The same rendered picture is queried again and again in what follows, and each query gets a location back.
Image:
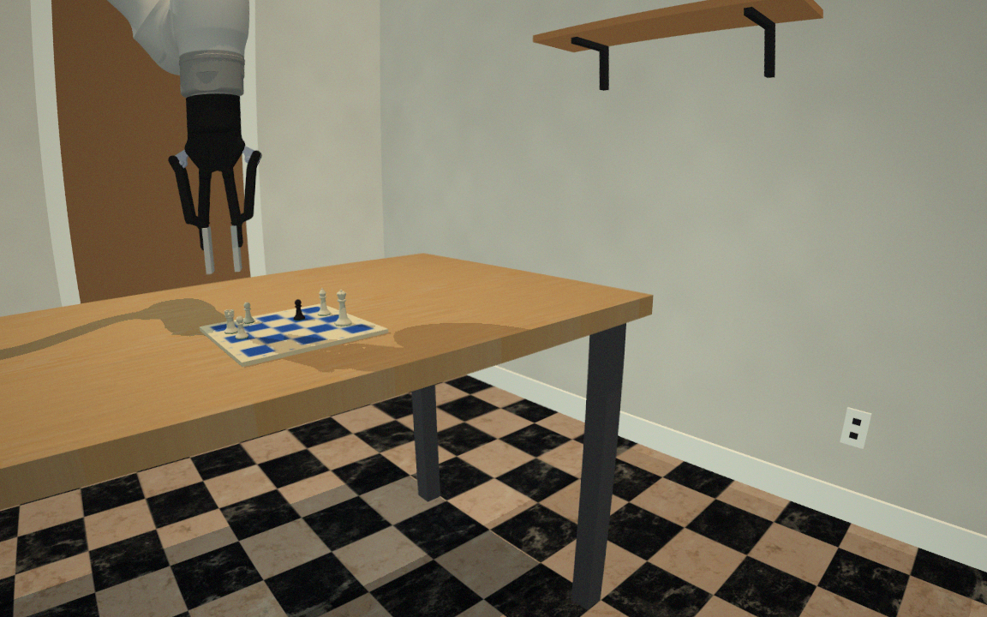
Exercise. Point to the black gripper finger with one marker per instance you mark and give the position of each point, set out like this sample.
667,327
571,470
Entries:
178,164
252,157

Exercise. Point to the white rook chess piece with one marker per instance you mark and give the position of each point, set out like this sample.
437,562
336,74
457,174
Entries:
230,329

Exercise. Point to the white queen chess piece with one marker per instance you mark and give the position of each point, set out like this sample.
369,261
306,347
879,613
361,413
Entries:
343,320

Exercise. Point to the white bishop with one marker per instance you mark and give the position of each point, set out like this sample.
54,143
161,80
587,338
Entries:
323,308

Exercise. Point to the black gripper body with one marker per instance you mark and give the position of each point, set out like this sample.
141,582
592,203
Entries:
213,121

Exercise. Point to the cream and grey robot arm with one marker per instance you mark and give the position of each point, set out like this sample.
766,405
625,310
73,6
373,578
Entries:
209,35

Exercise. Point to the blue and cream chessboard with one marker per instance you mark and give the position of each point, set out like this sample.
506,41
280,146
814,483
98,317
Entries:
277,335

